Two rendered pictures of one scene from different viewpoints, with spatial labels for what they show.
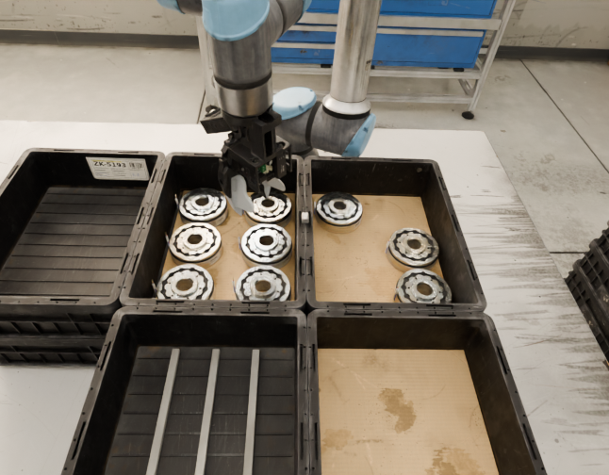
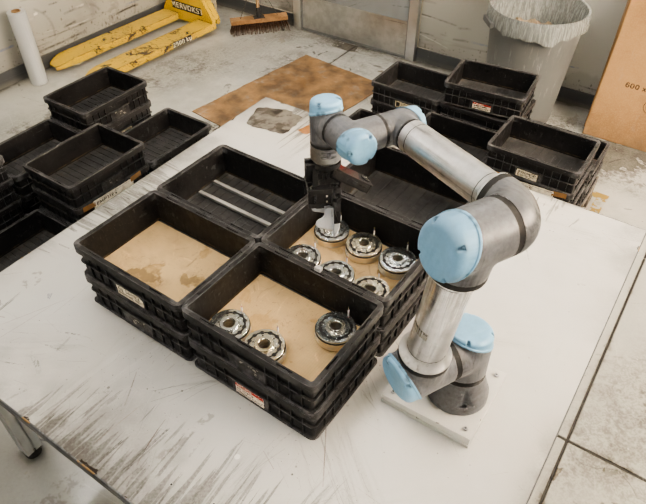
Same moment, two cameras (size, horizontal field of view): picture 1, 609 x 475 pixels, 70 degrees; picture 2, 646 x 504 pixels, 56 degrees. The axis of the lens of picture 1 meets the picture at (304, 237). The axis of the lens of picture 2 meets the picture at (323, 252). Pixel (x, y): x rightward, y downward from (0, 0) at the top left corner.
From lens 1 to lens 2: 1.62 m
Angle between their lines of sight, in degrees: 79
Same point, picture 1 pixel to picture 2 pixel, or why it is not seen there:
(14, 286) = (392, 185)
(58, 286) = (380, 197)
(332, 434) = (208, 252)
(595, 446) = (84, 404)
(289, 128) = not seen: hidden behind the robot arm
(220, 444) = (243, 220)
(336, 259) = (298, 310)
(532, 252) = not seen: outside the picture
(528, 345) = (156, 431)
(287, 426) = not seen: hidden behind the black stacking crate
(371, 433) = (193, 265)
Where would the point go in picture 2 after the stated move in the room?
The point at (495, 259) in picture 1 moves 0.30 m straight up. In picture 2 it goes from (229, 486) to (213, 412)
